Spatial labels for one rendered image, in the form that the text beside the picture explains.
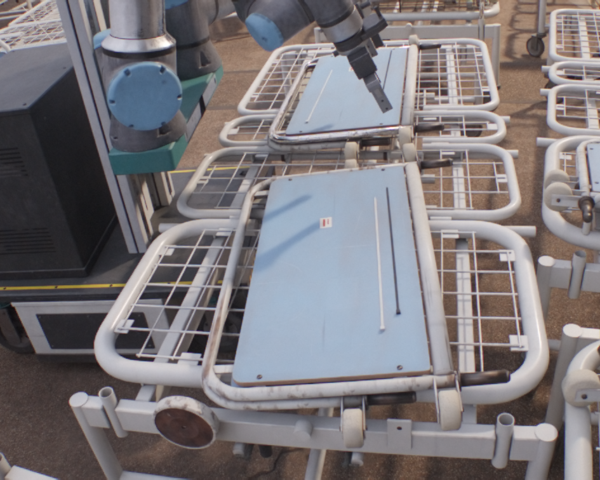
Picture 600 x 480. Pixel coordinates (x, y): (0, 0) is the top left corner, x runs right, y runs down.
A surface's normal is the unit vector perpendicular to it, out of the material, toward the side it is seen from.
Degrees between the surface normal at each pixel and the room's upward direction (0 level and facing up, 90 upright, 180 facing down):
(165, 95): 95
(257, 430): 90
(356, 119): 5
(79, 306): 90
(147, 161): 90
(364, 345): 3
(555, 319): 0
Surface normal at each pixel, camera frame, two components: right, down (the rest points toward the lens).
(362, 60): 0.10, 0.63
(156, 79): 0.33, 0.56
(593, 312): -0.11, -0.83
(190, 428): -0.18, 0.56
